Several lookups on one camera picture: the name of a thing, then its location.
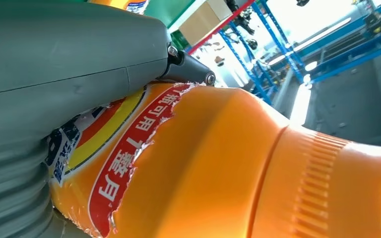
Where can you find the cardboard box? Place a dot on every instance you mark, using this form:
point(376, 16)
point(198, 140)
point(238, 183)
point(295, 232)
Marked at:
point(203, 21)

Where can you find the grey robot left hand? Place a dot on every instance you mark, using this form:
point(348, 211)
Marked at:
point(62, 49)

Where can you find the ceiling light bar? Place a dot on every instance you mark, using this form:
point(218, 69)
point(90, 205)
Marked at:
point(300, 105)

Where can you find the red rail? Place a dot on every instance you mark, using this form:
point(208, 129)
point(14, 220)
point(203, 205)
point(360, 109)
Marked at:
point(221, 27)

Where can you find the blue metal rack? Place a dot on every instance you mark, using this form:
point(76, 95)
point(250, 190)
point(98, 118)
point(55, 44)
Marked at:
point(358, 61)

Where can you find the orange detergent bottle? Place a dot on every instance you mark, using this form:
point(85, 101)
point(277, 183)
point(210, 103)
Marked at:
point(226, 164)
point(134, 6)

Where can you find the green table mat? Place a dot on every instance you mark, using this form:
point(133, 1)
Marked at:
point(167, 10)

